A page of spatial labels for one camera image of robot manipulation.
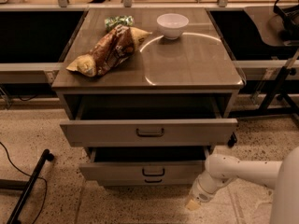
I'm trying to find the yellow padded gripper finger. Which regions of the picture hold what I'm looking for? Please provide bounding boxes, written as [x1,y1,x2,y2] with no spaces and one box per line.
[185,195,200,211]

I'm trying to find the black tripod stand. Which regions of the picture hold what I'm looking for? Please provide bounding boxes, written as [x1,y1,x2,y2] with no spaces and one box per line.
[233,49,299,119]

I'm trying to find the brown yellow chip bag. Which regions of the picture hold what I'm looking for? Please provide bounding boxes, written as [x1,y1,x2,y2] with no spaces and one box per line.
[66,25,150,77]

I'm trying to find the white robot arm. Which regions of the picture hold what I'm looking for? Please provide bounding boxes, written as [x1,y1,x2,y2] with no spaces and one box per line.
[185,147,299,224]

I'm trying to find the black floor cable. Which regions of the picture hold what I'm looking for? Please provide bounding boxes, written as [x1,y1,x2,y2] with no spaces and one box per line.
[0,141,49,224]

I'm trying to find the grey drawer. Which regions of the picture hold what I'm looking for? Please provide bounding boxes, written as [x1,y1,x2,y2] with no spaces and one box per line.
[60,119,237,147]
[97,178,195,187]
[79,146,208,181]

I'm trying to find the grey bottom drawer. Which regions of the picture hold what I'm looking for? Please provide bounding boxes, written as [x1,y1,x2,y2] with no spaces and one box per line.
[97,178,195,187]

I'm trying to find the white ceramic bowl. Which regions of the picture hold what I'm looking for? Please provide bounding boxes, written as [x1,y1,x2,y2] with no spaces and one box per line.
[157,13,189,40]

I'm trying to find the grey top drawer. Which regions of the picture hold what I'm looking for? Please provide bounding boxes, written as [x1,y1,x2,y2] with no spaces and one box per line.
[60,119,237,147]

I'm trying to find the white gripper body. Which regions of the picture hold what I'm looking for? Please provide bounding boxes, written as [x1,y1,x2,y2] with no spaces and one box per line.
[190,175,221,203]

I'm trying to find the green snack bag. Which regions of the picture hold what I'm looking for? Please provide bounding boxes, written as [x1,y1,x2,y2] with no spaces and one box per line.
[105,15,135,32]

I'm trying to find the black cabinet caster wheel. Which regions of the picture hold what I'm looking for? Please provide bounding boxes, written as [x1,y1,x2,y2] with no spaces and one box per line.
[227,133,237,147]

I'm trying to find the black metal stand leg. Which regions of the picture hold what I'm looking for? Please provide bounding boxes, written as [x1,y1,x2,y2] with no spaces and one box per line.
[0,149,54,224]

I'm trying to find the black headphones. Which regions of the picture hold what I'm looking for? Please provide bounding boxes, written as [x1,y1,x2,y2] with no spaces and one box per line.
[273,0,299,40]

